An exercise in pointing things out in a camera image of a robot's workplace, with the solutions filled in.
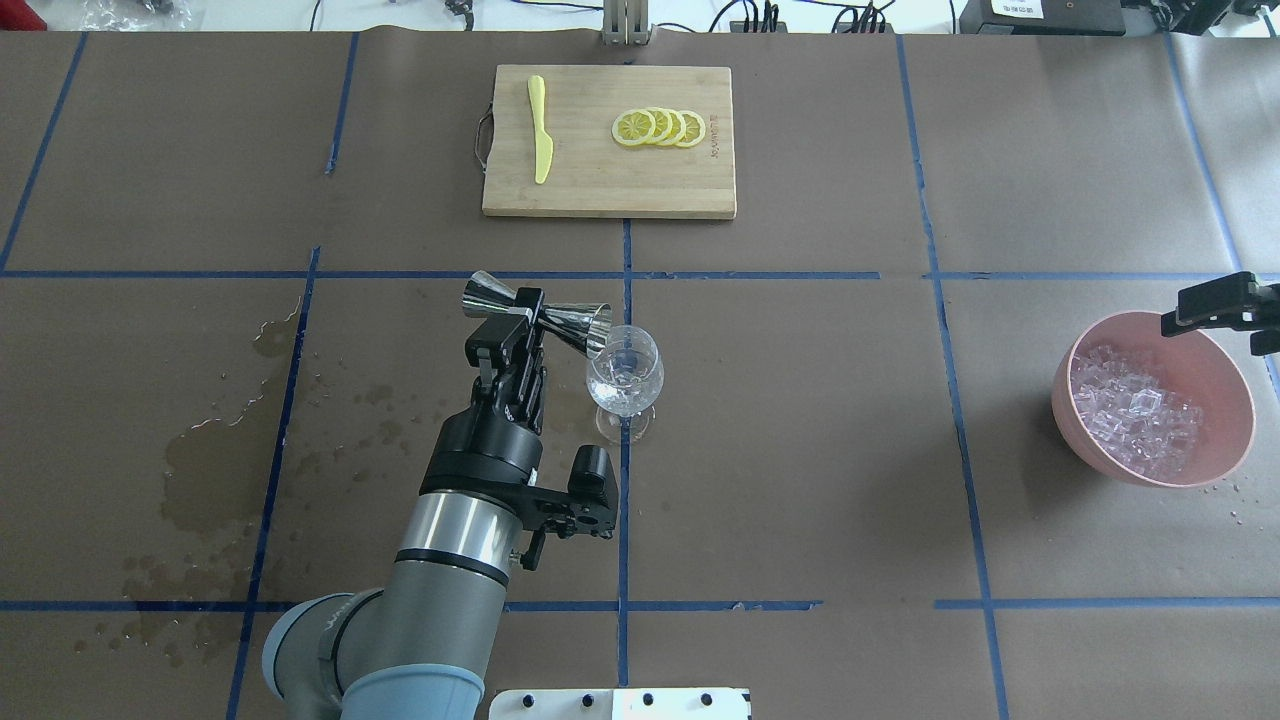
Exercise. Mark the lemon slice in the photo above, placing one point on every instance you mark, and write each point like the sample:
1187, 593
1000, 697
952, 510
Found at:
695, 128
678, 120
654, 126
634, 128

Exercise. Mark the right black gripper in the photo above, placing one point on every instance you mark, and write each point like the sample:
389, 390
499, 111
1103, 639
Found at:
1212, 308

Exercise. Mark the aluminium frame post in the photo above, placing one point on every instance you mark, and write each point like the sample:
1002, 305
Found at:
626, 23

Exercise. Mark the yellow plastic knife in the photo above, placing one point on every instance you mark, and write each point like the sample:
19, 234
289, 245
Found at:
541, 140

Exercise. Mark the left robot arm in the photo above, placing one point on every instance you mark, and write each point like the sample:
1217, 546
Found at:
418, 647

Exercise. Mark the pile of ice cubes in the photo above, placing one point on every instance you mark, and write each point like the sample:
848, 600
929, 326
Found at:
1126, 404

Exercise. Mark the pink bowl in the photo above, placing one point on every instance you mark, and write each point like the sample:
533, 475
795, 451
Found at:
1192, 365

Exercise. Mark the bamboo cutting board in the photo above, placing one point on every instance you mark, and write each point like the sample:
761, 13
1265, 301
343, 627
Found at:
594, 177

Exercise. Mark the clear wine glass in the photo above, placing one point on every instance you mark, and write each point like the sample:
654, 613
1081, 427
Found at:
624, 379

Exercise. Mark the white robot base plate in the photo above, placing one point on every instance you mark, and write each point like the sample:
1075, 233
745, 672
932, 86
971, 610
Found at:
623, 703

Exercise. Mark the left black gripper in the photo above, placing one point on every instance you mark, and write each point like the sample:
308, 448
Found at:
484, 451

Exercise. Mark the steel cocktail jigger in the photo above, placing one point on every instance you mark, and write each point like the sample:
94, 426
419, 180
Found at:
585, 327

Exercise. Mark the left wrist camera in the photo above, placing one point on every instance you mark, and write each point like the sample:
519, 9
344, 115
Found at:
588, 506

